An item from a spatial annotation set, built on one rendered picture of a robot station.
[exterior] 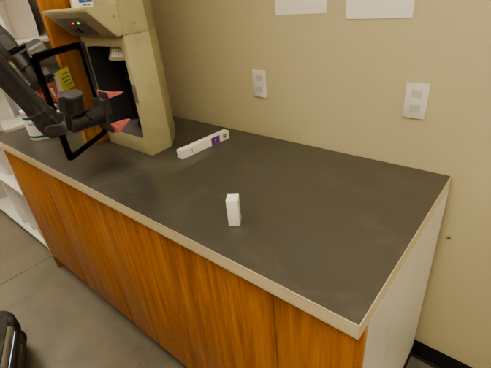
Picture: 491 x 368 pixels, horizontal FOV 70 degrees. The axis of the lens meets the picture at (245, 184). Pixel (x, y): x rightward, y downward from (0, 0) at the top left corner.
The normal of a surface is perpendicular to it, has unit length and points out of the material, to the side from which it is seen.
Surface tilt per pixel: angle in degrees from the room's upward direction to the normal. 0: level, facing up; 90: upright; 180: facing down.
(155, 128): 90
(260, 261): 0
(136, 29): 90
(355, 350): 90
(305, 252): 0
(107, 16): 90
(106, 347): 0
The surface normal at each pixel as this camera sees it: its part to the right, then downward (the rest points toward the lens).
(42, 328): -0.08, -0.87
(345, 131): -0.63, 0.43
